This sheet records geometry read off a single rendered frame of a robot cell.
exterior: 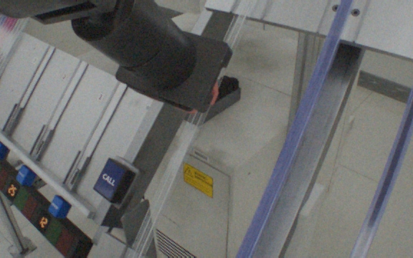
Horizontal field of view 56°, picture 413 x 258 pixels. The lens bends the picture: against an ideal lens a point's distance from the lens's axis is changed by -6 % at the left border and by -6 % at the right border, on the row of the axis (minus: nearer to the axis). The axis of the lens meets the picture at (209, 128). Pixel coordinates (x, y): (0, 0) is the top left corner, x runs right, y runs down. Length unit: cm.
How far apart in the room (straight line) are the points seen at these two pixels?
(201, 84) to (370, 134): 180
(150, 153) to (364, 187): 131
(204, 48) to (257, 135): 57
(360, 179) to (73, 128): 137
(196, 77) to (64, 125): 40
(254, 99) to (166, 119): 48
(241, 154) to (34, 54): 47
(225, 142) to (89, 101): 33
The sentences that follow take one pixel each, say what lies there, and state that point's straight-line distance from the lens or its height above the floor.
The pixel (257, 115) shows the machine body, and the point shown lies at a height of 62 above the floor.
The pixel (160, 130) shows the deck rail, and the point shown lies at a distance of 60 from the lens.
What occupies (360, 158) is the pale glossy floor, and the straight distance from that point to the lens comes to 194.
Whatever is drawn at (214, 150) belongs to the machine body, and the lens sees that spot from 87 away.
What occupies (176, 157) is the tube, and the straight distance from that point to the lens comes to 45.
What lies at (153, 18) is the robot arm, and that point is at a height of 106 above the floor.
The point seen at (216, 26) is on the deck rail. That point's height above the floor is 94.
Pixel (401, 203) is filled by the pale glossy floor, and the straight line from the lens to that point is 178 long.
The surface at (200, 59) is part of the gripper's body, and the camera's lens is 37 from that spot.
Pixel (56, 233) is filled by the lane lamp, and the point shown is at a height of 66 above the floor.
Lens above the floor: 116
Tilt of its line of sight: 35 degrees down
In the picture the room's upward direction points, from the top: straight up
